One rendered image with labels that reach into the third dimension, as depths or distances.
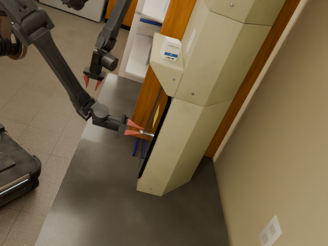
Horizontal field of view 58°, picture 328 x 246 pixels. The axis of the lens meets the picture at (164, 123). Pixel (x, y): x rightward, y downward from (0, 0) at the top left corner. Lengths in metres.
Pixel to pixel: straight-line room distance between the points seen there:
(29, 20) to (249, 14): 0.65
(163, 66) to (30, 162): 1.56
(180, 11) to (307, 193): 0.82
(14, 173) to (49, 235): 1.18
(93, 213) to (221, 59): 0.71
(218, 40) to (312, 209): 0.56
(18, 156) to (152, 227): 1.40
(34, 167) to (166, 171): 1.27
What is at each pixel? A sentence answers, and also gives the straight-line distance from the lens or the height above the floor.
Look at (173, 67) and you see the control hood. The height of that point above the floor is 1.51.
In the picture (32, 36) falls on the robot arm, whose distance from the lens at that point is 1.04.
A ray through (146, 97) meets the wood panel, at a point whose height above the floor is 1.18.
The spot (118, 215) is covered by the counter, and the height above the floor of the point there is 0.94.
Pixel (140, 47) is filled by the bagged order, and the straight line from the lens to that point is 2.42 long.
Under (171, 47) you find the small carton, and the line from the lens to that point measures 1.00.
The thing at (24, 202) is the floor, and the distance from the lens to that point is 2.38.
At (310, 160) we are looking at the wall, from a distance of 1.01.
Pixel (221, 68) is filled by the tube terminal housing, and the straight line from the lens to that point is 0.98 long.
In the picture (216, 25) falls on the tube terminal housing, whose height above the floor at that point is 1.68.
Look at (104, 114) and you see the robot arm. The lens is 1.11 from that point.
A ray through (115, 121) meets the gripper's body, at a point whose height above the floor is 1.19.
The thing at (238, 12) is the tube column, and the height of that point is 1.73.
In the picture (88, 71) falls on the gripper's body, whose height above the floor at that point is 1.19.
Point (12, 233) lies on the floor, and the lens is 2.24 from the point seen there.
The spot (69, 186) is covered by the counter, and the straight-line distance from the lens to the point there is 1.24.
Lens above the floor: 1.86
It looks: 32 degrees down
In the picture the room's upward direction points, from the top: 22 degrees clockwise
